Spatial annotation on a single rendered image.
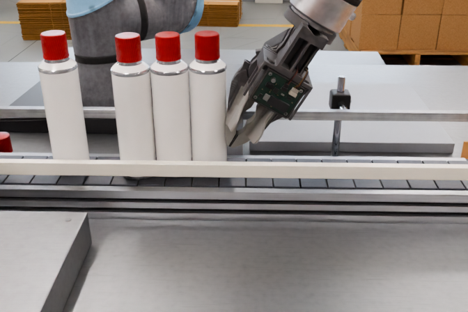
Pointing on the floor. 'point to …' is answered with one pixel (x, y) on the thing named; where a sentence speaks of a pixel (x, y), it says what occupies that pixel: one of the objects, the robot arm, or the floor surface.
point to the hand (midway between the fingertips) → (234, 136)
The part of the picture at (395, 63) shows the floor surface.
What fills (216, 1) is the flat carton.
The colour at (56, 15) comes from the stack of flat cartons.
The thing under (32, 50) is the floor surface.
